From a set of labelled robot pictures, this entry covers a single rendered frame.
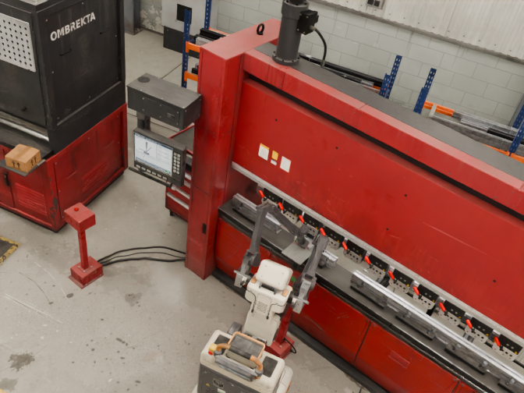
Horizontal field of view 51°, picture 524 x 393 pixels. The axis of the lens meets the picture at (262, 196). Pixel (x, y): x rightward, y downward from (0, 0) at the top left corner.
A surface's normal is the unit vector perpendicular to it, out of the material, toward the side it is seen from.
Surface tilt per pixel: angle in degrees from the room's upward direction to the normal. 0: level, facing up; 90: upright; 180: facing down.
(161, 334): 0
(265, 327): 82
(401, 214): 90
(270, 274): 48
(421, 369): 90
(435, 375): 90
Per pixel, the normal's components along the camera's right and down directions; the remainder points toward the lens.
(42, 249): 0.14, -0.75
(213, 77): -0.62, 0.44
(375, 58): -0.40, 0.55
